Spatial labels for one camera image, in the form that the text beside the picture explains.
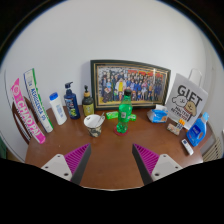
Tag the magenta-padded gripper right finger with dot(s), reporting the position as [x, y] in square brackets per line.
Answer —
[151, 163]

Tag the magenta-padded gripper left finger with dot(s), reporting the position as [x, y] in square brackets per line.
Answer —
[71, 163]

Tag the green plastic drink bottle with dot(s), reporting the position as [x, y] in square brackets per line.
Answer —
[124, 113]

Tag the small white remote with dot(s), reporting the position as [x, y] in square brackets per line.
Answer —
[187, 146]

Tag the small tan packet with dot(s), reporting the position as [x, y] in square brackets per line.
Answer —
[173, 129]

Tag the floral patterned mug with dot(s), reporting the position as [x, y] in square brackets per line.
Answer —
[94, 126]

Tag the blue tissue pack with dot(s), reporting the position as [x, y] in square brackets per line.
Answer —
[158, 114]

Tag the metal spoon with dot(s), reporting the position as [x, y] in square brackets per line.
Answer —
[100, 119]

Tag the white bottle with blue cap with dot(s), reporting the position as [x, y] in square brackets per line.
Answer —
[58, 111]

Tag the blue detergent bottle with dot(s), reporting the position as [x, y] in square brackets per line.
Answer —
[196, 131]

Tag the dark blue pump bottle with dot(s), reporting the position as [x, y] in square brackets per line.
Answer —
[72, 105]

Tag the brown pump bottle yellow label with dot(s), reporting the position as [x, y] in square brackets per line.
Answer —
[88, 105]

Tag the white radiator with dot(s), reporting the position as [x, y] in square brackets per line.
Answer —
[213, 150]

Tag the pink shuttlecock tube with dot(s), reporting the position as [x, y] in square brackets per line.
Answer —
[28, 113]

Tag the green and white shuttlecock tube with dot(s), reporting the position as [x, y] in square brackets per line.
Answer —
[38, 100]

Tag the white paper gift bag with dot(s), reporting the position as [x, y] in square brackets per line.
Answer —
[186, 100]

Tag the framed group picture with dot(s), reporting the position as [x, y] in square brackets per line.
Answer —
[130, 83]

